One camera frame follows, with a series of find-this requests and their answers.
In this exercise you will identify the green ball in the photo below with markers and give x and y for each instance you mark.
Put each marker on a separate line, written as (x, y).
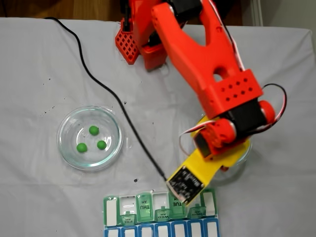
(93, 130)
(81, 147)
(101, 145)

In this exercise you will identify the white tablecloth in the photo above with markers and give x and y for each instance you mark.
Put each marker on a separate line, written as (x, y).
(37, 197)

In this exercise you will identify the weekly pill organizer box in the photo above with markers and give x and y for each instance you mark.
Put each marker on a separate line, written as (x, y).
(143, 207)

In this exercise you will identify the black circuit board camera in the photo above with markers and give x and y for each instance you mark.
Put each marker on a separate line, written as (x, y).
(185, 184)

